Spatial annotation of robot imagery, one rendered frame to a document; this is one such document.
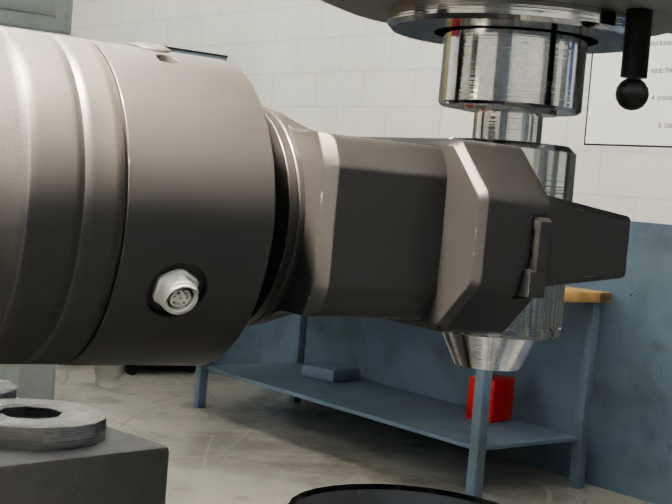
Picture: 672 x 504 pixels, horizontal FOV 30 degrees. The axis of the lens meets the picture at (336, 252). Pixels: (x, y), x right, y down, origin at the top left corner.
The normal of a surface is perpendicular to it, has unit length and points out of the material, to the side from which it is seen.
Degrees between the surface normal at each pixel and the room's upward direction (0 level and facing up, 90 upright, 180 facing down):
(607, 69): 90
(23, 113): 69
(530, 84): 90
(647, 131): 90
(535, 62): 90
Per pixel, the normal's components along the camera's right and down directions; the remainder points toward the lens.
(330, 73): -0.77, -0.03
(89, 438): 0.83, 0.10
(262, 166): 0.53, -0.22
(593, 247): 0.53, 0.09
